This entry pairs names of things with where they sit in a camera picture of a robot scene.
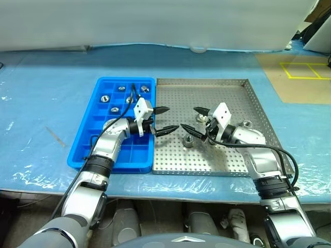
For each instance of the perforated metal tray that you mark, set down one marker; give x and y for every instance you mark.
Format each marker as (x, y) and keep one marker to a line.
(181, 162)

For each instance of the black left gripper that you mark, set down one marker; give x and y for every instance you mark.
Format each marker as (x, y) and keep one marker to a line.
(150, 125)

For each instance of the blue plastic table cover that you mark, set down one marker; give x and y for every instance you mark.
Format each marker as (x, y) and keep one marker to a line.
(38, 108)

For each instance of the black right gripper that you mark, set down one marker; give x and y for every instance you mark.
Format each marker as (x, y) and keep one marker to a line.
(211, 127)

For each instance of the white board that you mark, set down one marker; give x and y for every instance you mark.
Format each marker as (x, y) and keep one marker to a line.
(319, 38)

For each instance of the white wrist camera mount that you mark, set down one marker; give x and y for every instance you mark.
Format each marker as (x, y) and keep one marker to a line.
(222, 113)
(141, 107)

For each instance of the dark grey rounded shape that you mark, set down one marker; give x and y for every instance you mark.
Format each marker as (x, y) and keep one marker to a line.
(125, 222)
(203, 222)

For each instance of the grey robot torso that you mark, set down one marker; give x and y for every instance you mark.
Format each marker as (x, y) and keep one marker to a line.
(178, 239)

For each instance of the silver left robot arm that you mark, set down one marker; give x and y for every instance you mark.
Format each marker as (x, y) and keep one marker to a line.
(108, 144)

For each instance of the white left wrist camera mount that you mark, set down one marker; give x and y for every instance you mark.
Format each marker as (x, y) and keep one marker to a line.
(141, 107)

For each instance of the blue compartment tray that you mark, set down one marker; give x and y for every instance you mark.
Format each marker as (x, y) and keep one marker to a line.
(85, 144)

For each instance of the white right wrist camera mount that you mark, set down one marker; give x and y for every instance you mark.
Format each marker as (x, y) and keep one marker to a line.
(222, 113)

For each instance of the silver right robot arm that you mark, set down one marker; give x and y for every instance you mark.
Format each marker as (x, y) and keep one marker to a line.
(261, 160)

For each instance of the white wrapped rounded shape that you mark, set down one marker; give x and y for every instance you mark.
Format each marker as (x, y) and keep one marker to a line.
(239, 222)

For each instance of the brown cardboard floor sheet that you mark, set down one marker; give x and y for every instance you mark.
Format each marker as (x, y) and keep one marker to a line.
(271, 85)

